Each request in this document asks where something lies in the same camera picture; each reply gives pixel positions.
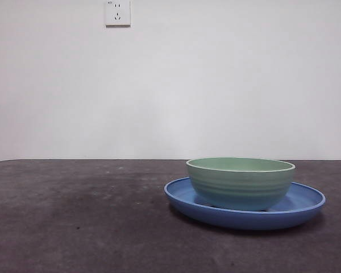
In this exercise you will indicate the white wall socket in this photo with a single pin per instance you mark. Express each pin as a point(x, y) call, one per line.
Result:
point(118, 14)

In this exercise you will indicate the green bowl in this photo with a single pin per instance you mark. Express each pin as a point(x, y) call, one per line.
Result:
point(236, 187)

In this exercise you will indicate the blue plate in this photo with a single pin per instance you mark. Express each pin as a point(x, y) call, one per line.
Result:
point(244, 220)

